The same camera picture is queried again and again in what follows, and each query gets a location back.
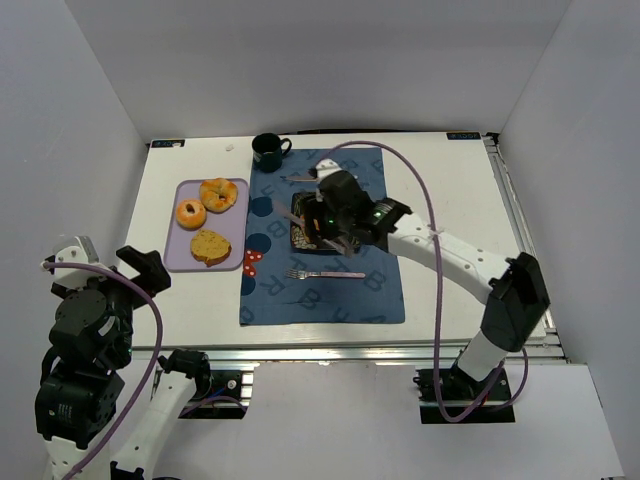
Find metal tongs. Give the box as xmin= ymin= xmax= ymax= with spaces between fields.
xmin=272 ymin=200 xmax=355 ymax=258

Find striped croissant bread roll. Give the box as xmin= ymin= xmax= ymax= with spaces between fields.
xmin=300 ymin=214 xmax=321 ymax=244

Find brown bread slice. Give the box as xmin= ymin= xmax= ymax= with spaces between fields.
xmin=190 ymin=229 xmax=232 ymax=267

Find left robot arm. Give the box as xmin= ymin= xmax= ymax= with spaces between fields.
xmin=35 ymin=236 xmax=211 ymax=479

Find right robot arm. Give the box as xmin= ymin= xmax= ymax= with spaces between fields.
xmin=304 ymin=161 xmax=550 ymax=386

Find round glazed donut bread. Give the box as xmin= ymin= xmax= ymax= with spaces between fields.
xmin=175 ymin=199 xmax=207 ymax=230

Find twisted bagel bread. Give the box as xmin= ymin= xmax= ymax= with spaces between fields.
xmin=199 ymin=178 xmax=238 ymax=213

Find black floral square plate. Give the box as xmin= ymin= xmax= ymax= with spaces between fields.
xmin=290 ymin=191 xmax=361 ymax=256

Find lavender plastic tray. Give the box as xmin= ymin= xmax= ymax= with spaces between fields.
xmin=163 ymin=178 xmax=249 ymax=273

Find blue letter-print placemat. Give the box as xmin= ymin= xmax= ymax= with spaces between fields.
xmin=239 ymin=149 xmax=405 ymax=326

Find dark blue mug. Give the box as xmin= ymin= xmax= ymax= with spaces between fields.
xmin=251 ymin=133 xmax=292 ymax=173

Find right corner label sticker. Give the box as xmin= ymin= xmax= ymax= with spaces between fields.
xmin=446 ymin=131 xmax=482 ymax=141

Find corner label sticker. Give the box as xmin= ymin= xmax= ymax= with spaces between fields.
xmin=446 ymin=131 xmax=482 ymax=141
xmin=150 ymin=139 xmax=185 ymax=149

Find left corner label sticker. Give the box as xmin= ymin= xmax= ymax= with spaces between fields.
xmin=150 ymin=139 xmax=185 ymax=149

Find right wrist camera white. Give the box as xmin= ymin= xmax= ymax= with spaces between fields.
xmin=310 ymin=158 xmax=342 ymax=183

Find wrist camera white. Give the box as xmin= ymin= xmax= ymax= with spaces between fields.
xmin=310 ymin=158 xmax=342 ymax=183
xmin=40 ymin=235 xmax=103 ymax=290

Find pink-handled table knife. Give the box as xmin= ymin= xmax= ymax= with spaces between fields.
xmin=279 ymin=173 xmax=359 ymax=183

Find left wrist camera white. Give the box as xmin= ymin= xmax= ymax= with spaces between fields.
xmin=40 ymin=235 xmax=103 ymax=290

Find pink-handled fork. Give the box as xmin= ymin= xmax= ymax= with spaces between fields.
xmin=285 ymin=269 xmax=366 ymax=280

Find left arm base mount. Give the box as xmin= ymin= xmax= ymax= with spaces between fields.
xmin=154 ymin=349 xmax=248 ymax=420

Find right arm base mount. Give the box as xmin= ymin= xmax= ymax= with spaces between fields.
xmin=413 ymin=368 xmax=516 ymax=425

